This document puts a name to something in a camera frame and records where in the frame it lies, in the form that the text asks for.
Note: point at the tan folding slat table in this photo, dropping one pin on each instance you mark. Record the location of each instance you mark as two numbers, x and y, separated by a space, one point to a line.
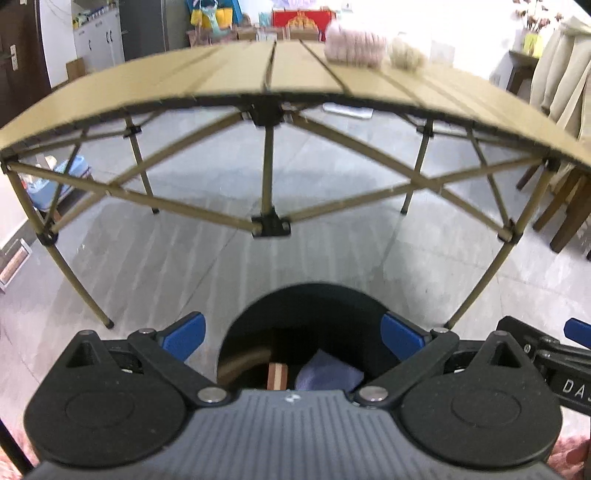
270 139

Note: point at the yellow vase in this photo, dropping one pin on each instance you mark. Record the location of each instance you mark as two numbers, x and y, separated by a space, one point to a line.
533 44

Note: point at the dark wooden chair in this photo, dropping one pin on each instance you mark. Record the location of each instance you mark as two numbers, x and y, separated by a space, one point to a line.
573 194

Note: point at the white kitchen cabinet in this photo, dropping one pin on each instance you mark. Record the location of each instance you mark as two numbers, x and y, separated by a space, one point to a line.
97 34

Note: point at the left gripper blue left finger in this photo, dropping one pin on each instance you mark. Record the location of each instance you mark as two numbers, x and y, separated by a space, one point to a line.
183 337

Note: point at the open cardboard box floor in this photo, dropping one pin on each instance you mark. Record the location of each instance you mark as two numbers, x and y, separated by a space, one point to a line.
75 69

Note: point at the dark grey refrigerator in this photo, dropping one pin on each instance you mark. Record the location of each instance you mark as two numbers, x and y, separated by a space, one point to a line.
151 27

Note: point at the black round trash bin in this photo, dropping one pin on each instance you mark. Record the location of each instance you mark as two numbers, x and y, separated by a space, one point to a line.
289 326

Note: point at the red gift box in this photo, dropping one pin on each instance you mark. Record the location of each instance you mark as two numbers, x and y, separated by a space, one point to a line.
302 19

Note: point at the cream hanging jacket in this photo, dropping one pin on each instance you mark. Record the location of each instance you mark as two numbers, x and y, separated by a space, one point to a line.
561 82

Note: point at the purple drawstring cloth bag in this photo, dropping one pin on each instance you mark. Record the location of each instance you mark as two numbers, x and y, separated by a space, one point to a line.
325 372

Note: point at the dried flower bouquet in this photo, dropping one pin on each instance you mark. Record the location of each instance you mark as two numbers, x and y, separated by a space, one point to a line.
536 15

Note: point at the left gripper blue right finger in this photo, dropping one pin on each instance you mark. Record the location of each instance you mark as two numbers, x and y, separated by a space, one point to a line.
402 337

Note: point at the dark brown door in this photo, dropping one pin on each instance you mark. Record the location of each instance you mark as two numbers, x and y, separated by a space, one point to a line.
24 77

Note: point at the blue pet litter box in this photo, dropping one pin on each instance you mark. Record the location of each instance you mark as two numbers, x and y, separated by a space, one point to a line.
41 191

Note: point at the lilac fluffy towel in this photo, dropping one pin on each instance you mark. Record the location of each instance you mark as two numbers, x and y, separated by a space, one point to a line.
353 46

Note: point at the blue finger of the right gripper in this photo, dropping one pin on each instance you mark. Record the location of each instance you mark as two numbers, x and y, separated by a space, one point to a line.
578 331

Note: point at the clear plastic bag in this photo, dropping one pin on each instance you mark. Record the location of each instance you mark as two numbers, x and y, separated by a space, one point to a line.
406 57

